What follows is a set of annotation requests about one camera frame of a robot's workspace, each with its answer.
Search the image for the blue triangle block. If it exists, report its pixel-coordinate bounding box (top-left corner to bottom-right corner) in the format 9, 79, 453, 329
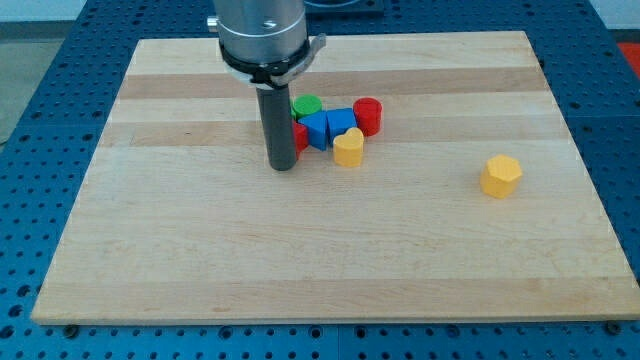
298, 111, 328, 151

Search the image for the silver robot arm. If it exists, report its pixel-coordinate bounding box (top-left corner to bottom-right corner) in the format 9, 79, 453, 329
206, 0, 326, 90

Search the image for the red block behind rod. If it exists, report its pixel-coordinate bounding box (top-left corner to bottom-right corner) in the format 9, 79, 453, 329
293, 121, 309, 159

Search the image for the yellow heart block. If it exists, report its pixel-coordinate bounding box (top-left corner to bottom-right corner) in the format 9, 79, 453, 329
333, 127, 364, 167

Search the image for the yellow hexagon block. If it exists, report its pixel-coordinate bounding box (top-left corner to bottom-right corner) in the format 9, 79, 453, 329
479, 154, 523, 199

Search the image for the green cylinder block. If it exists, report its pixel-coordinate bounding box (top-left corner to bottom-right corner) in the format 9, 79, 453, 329
291, 94, 323, 119

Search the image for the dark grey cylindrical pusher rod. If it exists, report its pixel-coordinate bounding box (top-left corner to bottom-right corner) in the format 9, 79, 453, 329
256, 87, 297, 171

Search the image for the blue cube block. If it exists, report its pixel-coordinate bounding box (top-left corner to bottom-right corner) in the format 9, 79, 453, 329
326, 108, 357, 146

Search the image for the red cylinder block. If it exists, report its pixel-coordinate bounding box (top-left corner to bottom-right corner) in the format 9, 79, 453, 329
352, 97, 383, 137

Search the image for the light wooden board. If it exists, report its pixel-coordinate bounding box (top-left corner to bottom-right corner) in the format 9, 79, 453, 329
32, 31, 639, 325

